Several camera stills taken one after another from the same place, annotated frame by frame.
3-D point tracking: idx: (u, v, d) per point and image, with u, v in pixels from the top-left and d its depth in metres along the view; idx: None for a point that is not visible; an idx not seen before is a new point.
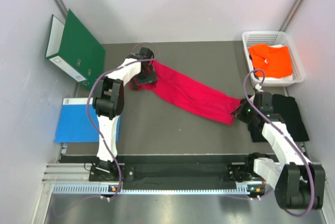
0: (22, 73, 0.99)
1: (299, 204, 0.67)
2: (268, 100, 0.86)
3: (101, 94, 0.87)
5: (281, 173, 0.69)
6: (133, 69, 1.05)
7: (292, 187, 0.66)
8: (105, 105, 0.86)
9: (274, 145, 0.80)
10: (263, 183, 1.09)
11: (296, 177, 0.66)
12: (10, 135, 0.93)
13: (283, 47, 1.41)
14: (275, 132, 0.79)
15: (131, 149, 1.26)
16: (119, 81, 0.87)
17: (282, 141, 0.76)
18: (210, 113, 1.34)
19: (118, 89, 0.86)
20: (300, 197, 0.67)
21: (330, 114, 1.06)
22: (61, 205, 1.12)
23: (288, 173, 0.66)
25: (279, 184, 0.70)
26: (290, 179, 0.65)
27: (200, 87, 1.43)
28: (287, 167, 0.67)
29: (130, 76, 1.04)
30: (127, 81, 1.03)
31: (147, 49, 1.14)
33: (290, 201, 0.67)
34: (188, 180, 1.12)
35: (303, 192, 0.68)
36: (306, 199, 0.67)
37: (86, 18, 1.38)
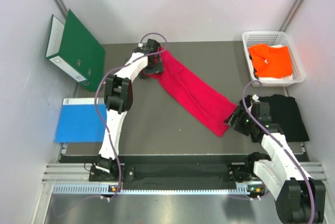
0: (22, 73, 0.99)
1: (300, 220, 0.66)
2: (266, 110, 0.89)
3: (111, 91, 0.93)
5: (282, 187, 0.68)
6: (141, 64, 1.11)
7: (293, 204, 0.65)
8: (115, 102, 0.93)
9: (274, 157, 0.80)
10: (263, 183, 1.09)
11: (296, 193, 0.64)
12: (10, 136, 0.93)
13: (283, 47, 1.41)
14: (274, 143, 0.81)
15: (131, 149, 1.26)
16: (126, 80, 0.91)
17: (282, 155, 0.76)
18: (207, 120, 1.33)
19: (126, 88, 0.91)
20: (302, 213, 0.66)
21: (330, 114, 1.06)
22: (62, 205, 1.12)
23: (289, 190, 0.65)
25: (280, 199, 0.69)
26: (291, 196, 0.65)
27: (204, 88, 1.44)
28: (288, 183, 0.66)
29: (137, 70, 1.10)
30: (136, 75, 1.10)
31: (154, 41, 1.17)
33: (291, 216, 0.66)
34: (188, 181, 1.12)
35: (303, 206, 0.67)
36: (308, 214, 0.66)
37: (86, 18, 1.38)
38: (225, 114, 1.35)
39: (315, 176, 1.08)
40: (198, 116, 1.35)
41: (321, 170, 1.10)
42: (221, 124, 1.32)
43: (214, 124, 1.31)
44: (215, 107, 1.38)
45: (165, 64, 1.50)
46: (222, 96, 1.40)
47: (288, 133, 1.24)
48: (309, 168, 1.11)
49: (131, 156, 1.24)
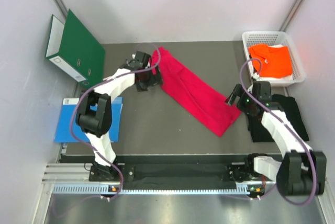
0: (22, 73, 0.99)
1: (301, 192, 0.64)
2: (266, 89, 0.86)
3: (85, 110, 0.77)
5: (282, 160, 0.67)
6: (126, 80, 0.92)
7: (293, 175, 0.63)
8: (90, 124, 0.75)
9: (274, 133, 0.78)
10: (263, 183, 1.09)
11: (297, 164, 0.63)
12: (10, 135, 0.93)
13: (283, 47, 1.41)
14: (274, 118, 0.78)
15: (131, 149, 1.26)
16: (105, 96, 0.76)
17: (282, 130, 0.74)
18: (207, 120, 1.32)
19: (104, 105, 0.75)
20: (302, 185, 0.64)
21: (331, 114, 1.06)
22: (61, 205, 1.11)
23: (289, 161, 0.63)
25: (280, 172, 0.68)
26: (292, 167, 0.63)
27: (204, 88, 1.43)
28: (288, 156, 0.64)
29: (121, 89, 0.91)
30: (118, 94, 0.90)
31: (143, 54, 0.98)
33: (291, 189, 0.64)
34: (188, 181, 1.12)
35: (304, 179, 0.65)
36: (309, 186, 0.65)
37: (86, 18, 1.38)
38: (225, 114, 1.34)
39: None
40: (199, 116, 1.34)
41: None
42: (221, 124, 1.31)
43: (214, 124, 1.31)
44: (215, 108, 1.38)
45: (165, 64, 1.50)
46: (222, 96, 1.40)
47: None
48: None
49: (131, 156, 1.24)
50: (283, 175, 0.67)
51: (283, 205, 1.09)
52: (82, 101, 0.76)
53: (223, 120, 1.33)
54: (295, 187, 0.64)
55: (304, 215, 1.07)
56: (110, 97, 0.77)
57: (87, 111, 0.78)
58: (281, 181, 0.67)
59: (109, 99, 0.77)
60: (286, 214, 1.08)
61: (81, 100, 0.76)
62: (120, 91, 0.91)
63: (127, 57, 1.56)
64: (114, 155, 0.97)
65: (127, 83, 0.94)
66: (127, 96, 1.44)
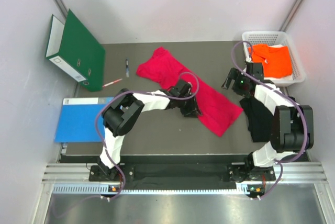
0: (22, 73, 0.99)
1: (291, 143, 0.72)
2: (258, 68, 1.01)
3: (116, 107, 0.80)
5: (275, 115, 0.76)
6: (161, 102, 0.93)
7: (283, 126, 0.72)
8: (112, 121, 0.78)
9: (267, 101, 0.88)
10: (263, 183, 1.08)
11: (286, 115, 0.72)
12: (10, 136, 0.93)
13: (283, 47, 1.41)
14: (265, 87, 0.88)
15: (131, 149, 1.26)
16: (140, 102, 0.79)
17: (273, 94, 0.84)
18: (208, 120, 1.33)
19: (135, 109, 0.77)
20: (293, 136, 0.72)
21: (331, 114, 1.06)
22: (60, 206, 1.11)
23: (280, 113, 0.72)
25: (274, 127, 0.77)
26: (281, 118, 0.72)
27: (205, 88, 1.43)
28: (279, 109, 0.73)
29: (152, 107, 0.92)
30: (147, 109, 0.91)
31: (183, 85, 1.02)
33: (283, 141, 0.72)
34: (188, 181, 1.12)
35: (296, 133, 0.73)
36: (299, 139, 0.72)
37: (87, 18, 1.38)
38: (225, 115, 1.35)
39: (315, 176, 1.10)
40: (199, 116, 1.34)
41: (321, 170, 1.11)
42: (221, 125, 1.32)
43: (214, 124, 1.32)
44: (215, 108, 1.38)
45: (165, 64, 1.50)
46: (222, 97, 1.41)
47: None
48: (309, 168, 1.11)
49: (131, 156, 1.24)
50: (276, 129, 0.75)
51: (283, 204, 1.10)
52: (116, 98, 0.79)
53: (223, 120, 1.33)
54: (287, 137, 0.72)
55: (304, 215, 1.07)
56: (144, 104, 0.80)
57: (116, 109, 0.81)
58: (275, 135, 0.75)
59: (141, 107, 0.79)
60: (286, 214, 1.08)
61: (117, 97, 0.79)
62: (150, 108, 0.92)
63: (127, 57, 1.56)
64: (119, 158, 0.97)
65: (158, 105, 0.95)
66: None
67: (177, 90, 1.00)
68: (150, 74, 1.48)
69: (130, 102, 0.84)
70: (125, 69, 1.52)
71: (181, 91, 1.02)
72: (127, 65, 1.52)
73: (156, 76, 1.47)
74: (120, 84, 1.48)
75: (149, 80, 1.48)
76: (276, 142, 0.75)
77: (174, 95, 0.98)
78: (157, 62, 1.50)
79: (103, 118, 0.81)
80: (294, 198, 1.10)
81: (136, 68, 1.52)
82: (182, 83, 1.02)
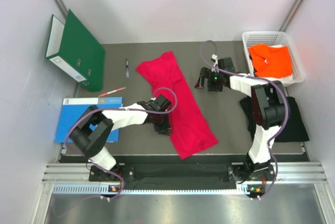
0: (22, 73, 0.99)
1: (274, 116, 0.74)
2: (229, 62, 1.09)
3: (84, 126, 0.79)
5: (252, 96, 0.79)
6: (136, 118, 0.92)
7: (262, 101, 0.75)
8: (80, 142, 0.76)
9: (243, 88, 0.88)
10: (263, 183, 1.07)
11: (261, 92, 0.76)
12: (11, 136, 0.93)
13: (283, 47, 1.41)
14: (237, 76, 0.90)
15: (131, 150, 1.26)
16: (108, 122, 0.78)
17: (246, 80, 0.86)
18: (176, 139, 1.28)
19: (103, 130, 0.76)
20: (274, 109, 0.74)
21: (330, 114, 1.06)
22: (61, 206, 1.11)
23: (256, 91, 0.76)
25: (255, 106, 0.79)
26: (258, 95, 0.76)
27: (191, 108, 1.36)
28: (254, 88, 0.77)
29: (126, 123, 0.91)
30: (121, 125, 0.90)
31: (164, 100, 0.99)
33: (265, 115, 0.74)
34: (188, 181, 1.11)
35: (276, 107, 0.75)
36: (280, 111, 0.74)
37: (87, 18, 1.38)
38: (195, 139, 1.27)
39: (315, 176, 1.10)
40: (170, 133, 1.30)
41: (321, 170, 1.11)
42: (188, 149, 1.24)
43: (180, 143, 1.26)
44: (190, 128, 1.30)
45: (166, 68, 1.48)
46: (203, 120, 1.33)
47: (288, 133, 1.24)
48: (309, 168, 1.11)
49: (131, 156, 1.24)
50: (257, 108, 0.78)
51: (283, 204, 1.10)
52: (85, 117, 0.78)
53: (191, 143, 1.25)
54: (270, 110, 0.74)
55: (304, 215, 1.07)
56: (112, 123, 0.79)
57: (84, 128, 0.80)
58: (258, 113, 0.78)
59: (110, 126, 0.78)
60: (286, 214, 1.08)
61: (86, 116, 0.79)
62: (125, 124, 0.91)
63: (127, 57, 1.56)
64: (114, 162, 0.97)
65: (134, 120, 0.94)
66: (127, 96, 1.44)
67: (157, 104, 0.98)
68: (149, 74, 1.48)
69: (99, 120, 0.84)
70: (125, 69, 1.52)
71: (162, 105, 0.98)
72: (127, 65, 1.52)
73: (152, 77, 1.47)
74: (120, 84, 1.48)
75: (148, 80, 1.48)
76: (260, 118, 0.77)
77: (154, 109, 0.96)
78: (158, 64, 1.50)
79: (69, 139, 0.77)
80: (294, 198, 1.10)
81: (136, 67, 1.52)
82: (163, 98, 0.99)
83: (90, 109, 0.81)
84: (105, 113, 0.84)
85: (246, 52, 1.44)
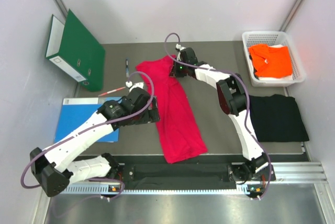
0: (22, 73, 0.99)
1: (237, 105, 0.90)
2: (191, 54, 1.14)
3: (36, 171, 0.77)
5: (219, 90, 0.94)
6: (97, 134, 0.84)
7: (227, 94, 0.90)
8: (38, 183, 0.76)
9: (208, 80, 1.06)
10: (262, 183, 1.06)
11: (225, 87, 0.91)
12: (11, 135, 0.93)
13: (283, 47, 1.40)
14: (201, 69, 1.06)
15: (131, 150, 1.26)
16: (49, 171, 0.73)
17: (210, 74, 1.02)
18: (166, 143, 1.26)
19: (46, 180, 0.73)
20: (235, 100, 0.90)
21: (330, 114, 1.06)
22: (61, 206, 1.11)
23: (221, 87, 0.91)
25: (222, 98, 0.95)
26: (223, 90, 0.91)
27: (185, 113, 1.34)
28: (219, 84, 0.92)
29: (86, 145, 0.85)
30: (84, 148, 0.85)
31: (138, 97, 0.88)
33: (231, 105, 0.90)
34: (188, 181, 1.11)
35: (237, 97, 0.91)
36: (241, 100, 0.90)
37: (87, 18, 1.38)
38: (185, 146, 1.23)
39: (315, 176, 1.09)
40: (162, 136, 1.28)
41: (321, 170, 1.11)
42: (176, 154, 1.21)
43: (169, 148, 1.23)
44: (182, 135, 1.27)
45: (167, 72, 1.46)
46: (196, 130, 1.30)
47: (289, 133, 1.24)
48: (309, 168, 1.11)
49: (131, 156, 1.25)
50: (224, 100, 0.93)
51: (283, 205, 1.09)
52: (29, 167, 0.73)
53: (181, 149, 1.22)
54: (235, 102, 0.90)
55: (304, 215, 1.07)
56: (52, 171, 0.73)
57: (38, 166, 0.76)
58: (226, 105, 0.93)
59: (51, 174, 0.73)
60: (286, 214, 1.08)
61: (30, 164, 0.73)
62: (90, 144, 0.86)
63: (127, 57, 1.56)
64: (108, 167, 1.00)
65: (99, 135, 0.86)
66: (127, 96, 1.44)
67: (131, 101, 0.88)
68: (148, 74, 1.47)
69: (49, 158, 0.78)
70: (125, 69, 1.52)
71: (135, 103, 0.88)
72: (127, 65, 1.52)
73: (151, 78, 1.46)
74: (120, 85, 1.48)
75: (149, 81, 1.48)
76: (228, 108, 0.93)
77: (127, 108, 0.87)
78: (159, 66, 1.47)
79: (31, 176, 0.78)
80: (294, 198, 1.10)
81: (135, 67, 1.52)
82: (136, 94, 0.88)
83: (34, 154, 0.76)
84: (48, 157, 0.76)
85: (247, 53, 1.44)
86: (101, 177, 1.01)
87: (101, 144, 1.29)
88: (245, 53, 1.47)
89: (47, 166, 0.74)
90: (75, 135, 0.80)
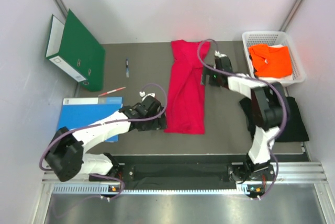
0: (22, 73, 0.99)
1: (273, 118, 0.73)
2: (226, 62, 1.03)
3: (56, 150, 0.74)
5: (252, 98, 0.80)
6: (118, 129, 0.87)
7: (263, 103, 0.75)
8: (54, 164, 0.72)
9: (241, 89, 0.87)
10: (263, 183, 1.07)
11: (260, 94, 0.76)
12: (10, 135, 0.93)
13: (283, 47, 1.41)
14: (236, 77, 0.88)
15: (131, 150, 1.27)
16: (77, 148, 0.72)
17: (244, 81, 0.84)
18: (171, 113, 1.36)
19: (73, 156, 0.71)
20: (272, 111, 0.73)
21: (330, 114, 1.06)
22: (61, 206, 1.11)
23: (255, 93, 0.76)
25: (255, 109, 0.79)
26: (258, 97, 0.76)
27: (196, 96, 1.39)
28: (254, 90, 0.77)
29: (106, 136, 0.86)
30: (101, 140, 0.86)
31: (152, 103, 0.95)
33: (265, 116, 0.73)
34: (188, 180, 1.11)
35: (275, 108, 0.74)
36: (279, 113, 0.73)
37: (87, 18, 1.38)
38: (185, 122, 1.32)
39: (315, 176, 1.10)
40: (169, 105, 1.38)
41: (321, 170, 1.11)
42: (176, 126, 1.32)
43: (171, 119, 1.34)
44: (187, 112, 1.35)
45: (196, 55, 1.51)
46: (200, 113, 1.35)
47: (288, 133, 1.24)
48: (309, 168, 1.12)
49: (131, 156, 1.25)
50: (257, 110, 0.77)
51: (284, 205, 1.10)
52: (55, 142, 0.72)
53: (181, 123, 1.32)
54: (270, 113, 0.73)
55: (304, 215, 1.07)
56: (82, 148, 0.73)
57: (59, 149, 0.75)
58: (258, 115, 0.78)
59: (80, 150, 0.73)
60: (286, 214, 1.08)
61: (55, 142, 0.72)
62: (105, 138, 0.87)
63: (127, 57, 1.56)
64: (110, 165, 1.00)
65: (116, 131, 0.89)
66: (127, 96, 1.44)
67: (144, 107, 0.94)
68: (178, 51, 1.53)
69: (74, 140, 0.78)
70: (125, 69, 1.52)
71: (149, 109, 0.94)
72: (127, 65, 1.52)
73: (178, 55, 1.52)
74: (120, 85, 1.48)
75: (153, 77, 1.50)
76: (260, 121, 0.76)
77: (141, 112, 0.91)
78: (193, 47, 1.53)
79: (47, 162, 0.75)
80: (294, 198, 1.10)
81: (171, 41, 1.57)
82: (151, 100, 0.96)
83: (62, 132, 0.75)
84: (76, 135, 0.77)
85: (247, 53, 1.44)
86: (102, 175, 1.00)
87: (101, 144, 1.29)
88: (245, 53, 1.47)
89: (76, 143, 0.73)
90: (102, 123, 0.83)
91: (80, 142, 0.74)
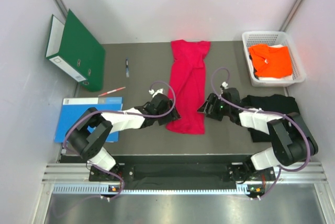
0: (22, 73, 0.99)
1: (298, 154, 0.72)
2: (236, 96, 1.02)
3: (81, 128, 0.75)
5: (269, 133, 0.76)
6: (134, 121, 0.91)
7: (284, 139, 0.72)
8: (79, 140, 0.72)
9: (256, 124, 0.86)
10: (263, 183, 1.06)
11: (281, 130, 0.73)
12: (10, 135, 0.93)
13: (283, 47, 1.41)
14: (248, 111, 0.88)
15: (132, 150, 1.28)
16: (108, 123, 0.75)
17: (258, 115, 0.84)
18: None
19: (102, 131, 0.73)
20: (296, 147, 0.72)
21: (330, 114, 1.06)
22: (61, 206, 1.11)
23: (274, 129, 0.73)
25: (274, 144, 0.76)
26: (279, 133, 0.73)
27: (196, 97, 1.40)
28: (271, 125, 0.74)
29: (124, 126, 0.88)
30: (118, 129, 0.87)
31: (160, 101, 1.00)
33: (290, 153, 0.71)
34: (188, 181, 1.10)
35: (298, 143, 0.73)
36: (303, 147, 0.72)
37: (87, 18, 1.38)
38: (185, 122, 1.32)
39: (315, 176, 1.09)
40: None
41: (321, 170, 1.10)
42: (176, 126, 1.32)
43: None
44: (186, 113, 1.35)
45: (197, 54, 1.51)
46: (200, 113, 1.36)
47: None
48: (309, 168, 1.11)
49: (131, 156, 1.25)
50: (278, 146, 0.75)
51: (283, 205, 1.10)
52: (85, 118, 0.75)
53: (180, 123, 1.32)
54: (293, 149, 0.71)
55: (304, 215, 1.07)
56: (111, 125, 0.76)
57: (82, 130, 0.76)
58: (279, 152, 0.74)
59: (109, 129, 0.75)
60: (286, 214, 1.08)
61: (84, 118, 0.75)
62: (122, 128, 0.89)
63: (127, 57, 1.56)
64: (113, 163, 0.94)
65: (130, 125, 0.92)
66: (127, 96, 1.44)
67: (154, 106, 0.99)
68: (178, 51, 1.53)
69: (97, 122, 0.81)
70: (125, 69, 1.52)
71: (158, 107, 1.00)
72: (127, 65, 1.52)
73: (178, 54, 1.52)
74: (120, 85, 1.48)
75: (153, 77, 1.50)
76: (283, 157, 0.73)
77: (151, 112, 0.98)
78: (193, 47, 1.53)
79: (67, 141, 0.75)
80: (294, 198, 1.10)
81: (171, 41, 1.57)
82: (159, 98, 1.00)
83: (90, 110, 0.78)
84: (104, 115, 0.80)
85: (247, 53, 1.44)
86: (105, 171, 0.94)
87: None
88: (245, 53, 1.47)
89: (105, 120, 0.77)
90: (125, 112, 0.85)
91: (109, 121, 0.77)
